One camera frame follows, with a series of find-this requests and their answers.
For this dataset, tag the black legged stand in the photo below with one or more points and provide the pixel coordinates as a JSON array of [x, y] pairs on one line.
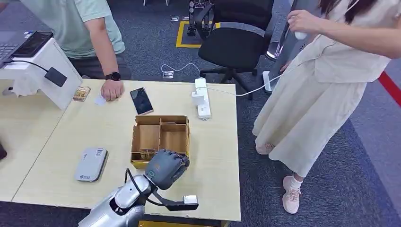
[[200, 18]]

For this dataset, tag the black wristwatch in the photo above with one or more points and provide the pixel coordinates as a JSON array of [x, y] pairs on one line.
[[113, 76]]

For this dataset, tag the grey metal stand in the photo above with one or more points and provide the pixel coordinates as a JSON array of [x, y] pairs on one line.
[[286, 47]]

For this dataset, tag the black office chair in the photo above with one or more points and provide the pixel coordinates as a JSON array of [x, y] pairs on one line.
[[233, 47]]

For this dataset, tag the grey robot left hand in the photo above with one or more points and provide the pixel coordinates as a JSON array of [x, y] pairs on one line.
[[166, 169]]

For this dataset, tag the person's hand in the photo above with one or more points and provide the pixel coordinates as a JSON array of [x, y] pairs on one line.
[[304, 21]]

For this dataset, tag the white handheld controller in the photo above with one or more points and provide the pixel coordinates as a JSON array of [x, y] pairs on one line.
[[300, 35]]

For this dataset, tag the wooden compartment box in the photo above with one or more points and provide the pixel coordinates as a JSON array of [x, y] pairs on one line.
[[163, 137]]

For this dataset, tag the white laptop stand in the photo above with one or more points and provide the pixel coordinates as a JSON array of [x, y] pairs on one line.
[[47, 75]]

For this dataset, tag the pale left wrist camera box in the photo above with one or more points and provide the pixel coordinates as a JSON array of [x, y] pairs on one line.
[[184, 203]]

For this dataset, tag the person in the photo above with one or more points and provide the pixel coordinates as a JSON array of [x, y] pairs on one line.
[[78, 28], [313, 103]]

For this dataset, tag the black smartphone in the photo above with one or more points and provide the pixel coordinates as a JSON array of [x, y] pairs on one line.
[[141, 101]]

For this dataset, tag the dark object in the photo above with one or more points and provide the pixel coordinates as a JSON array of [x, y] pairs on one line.
[[2, 152]]

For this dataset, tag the white crumpled plastic bag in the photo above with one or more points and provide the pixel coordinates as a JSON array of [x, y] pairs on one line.
[[22, 87]]

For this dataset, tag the white charger plug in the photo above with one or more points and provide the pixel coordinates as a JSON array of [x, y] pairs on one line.
[[197, 98]]

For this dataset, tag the person's left hand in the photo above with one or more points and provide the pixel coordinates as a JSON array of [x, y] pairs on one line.
[[112, 91]]

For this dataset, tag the grey card reader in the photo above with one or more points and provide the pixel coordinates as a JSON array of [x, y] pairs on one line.
[[91, 164]]

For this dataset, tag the gold card pack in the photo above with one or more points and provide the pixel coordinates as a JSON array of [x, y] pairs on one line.
[[81, 93]]

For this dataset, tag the black adapter box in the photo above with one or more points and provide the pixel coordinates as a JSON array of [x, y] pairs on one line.
[[55, 77]]

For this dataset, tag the white card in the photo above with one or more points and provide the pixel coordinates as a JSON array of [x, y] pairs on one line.
[[99, 101]]

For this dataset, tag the white floor device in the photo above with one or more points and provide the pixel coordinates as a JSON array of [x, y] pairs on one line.
[[266, 81]]

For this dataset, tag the white power strip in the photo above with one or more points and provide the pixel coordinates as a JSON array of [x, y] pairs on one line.
[[203, 101]]

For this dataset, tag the silver floor socket plate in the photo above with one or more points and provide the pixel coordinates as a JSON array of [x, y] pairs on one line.
[[168, 74]]

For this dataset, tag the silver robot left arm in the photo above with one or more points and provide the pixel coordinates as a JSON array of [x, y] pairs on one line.
[[125, 200]]

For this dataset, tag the dark laptop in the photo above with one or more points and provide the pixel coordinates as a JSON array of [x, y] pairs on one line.
[[7, 47]]

